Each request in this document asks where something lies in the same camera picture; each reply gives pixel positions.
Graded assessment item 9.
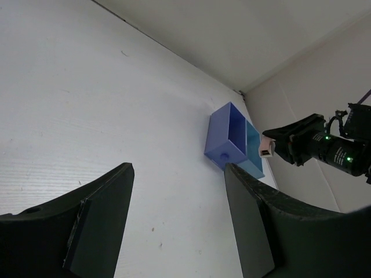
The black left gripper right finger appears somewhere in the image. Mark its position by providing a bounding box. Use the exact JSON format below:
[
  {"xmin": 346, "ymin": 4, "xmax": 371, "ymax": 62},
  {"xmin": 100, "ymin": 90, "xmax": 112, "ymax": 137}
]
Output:
[{"xmin": 224, "ymin": 164, "xmax": 370, "ymax": 277}]

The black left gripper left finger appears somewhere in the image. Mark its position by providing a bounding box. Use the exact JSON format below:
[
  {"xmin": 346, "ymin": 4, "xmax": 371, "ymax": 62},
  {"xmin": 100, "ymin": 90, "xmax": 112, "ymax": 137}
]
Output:
[{"xmin": 1, "ymin": 163, "xmax": 134, "ymax": 277}]

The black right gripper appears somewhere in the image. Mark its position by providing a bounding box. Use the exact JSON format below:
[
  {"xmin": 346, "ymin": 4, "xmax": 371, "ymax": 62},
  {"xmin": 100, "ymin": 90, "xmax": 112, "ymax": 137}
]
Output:
[{"xmin": 262, "ymin": 114, "xmax": 332, "ymax": 166}]

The pink white correction tape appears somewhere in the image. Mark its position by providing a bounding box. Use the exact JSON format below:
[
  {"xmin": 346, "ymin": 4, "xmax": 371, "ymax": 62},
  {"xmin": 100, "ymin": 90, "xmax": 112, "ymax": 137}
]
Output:
[{"xmin": 259, "ymin": 137, "xmax": 275, "ymax": 158}]

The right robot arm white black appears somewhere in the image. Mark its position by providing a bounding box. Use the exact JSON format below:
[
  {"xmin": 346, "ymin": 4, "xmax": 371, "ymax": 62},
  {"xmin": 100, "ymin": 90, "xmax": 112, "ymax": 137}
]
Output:
[{"xmin": 263, "ymin": 114, "xmax": 370, "ymax": 184}]

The blue two-compartment container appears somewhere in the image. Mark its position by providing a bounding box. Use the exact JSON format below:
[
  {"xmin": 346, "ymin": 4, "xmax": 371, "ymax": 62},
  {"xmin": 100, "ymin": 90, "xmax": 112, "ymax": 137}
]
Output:
[{"xmin": 204, "ymin": 102, "xmax": 265, "ymax": 179}]

